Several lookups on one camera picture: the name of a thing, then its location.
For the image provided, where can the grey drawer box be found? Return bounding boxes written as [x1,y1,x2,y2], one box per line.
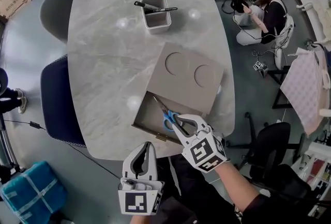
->
[131,42,225,145]

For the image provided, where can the pink patterned board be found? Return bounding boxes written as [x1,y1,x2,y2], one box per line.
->
[279,47,331,136]

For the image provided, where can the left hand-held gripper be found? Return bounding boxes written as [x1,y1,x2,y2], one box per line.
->
[118,141,166,216]

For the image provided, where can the white pen holder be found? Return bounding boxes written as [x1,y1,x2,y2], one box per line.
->
[140,0,172,35]

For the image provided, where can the person's right forearm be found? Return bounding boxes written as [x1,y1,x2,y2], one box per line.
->
[214,160,262,213]

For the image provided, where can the blue-handled scissors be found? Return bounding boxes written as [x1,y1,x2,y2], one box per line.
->
[152,93,191,136]

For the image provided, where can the thick black marker pen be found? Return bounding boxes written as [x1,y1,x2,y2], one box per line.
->
[133,1,154,9]

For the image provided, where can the blue wrapped package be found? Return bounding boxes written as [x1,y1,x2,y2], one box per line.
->
[0,160,68,224]

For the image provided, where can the person's black clothing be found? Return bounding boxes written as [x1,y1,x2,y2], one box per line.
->
[130,154,245,224]

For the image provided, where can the spare gripper on floor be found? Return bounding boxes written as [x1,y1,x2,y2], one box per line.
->
[253,60,270,78]

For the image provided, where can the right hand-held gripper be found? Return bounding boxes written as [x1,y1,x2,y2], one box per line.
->
[171,113,229,174]

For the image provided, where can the black metal stand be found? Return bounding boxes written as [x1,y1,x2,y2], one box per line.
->
[267,65,293,110]

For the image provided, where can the grey chair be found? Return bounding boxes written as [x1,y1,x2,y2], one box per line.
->
[39,0,77,43]

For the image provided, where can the thin black marker pen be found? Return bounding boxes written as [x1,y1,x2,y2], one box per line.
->
[147,7,178,13]

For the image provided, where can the black office chair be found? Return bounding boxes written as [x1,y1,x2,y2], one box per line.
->
[227,111,306,180]

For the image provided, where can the black power adapter cable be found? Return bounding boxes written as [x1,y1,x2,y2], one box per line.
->
[3,119,48,131]

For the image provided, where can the white shelf unit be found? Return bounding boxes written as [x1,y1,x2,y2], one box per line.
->
[291,141,331,218]

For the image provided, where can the dark blue chair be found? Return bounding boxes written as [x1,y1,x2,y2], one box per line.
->
[40,54,87,148]

